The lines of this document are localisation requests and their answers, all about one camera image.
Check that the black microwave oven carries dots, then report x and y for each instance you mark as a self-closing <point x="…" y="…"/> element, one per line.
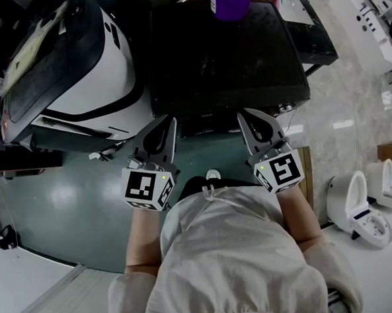
<point x="223" y="61"/>

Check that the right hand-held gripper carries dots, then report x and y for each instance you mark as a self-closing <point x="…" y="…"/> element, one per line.
<point x="283" y="172"/>

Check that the wooden board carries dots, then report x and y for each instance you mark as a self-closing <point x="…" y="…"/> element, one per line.
<point x="305" y="175"/>

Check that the person's right forearm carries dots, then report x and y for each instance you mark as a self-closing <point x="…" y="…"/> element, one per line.
<point x="298" y="212"/>

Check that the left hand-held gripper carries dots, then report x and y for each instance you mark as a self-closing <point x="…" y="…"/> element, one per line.
<point x="141" y="185"/>

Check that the person's white shirt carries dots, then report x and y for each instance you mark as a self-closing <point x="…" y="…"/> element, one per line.
<point x="228" y="249"/>

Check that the person's white shoe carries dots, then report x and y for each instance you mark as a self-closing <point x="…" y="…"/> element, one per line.
<point x="213" y="174"/>

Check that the white bathroom cabinet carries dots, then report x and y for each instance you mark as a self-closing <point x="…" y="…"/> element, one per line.
<point x="364" y="33"/>

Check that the white toilet with open lid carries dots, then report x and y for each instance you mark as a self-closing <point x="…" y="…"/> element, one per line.
<point x="354" y="205"/>

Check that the person's left forearm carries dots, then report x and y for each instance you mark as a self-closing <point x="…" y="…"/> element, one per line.
<point x="144" y="238"/>

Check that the purple plastic bucket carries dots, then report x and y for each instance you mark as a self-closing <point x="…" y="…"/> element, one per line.
<point x="229" y="1"/>

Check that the person's black trousers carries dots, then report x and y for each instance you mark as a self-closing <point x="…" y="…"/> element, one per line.
<point x="194" y="185"/>

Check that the white and black rounded appliance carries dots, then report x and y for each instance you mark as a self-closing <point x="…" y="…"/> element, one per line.
<point x="98" y="79"/>

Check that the black appliance with white sheet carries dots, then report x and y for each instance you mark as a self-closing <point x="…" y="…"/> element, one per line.
<point x="315" y="42"/>

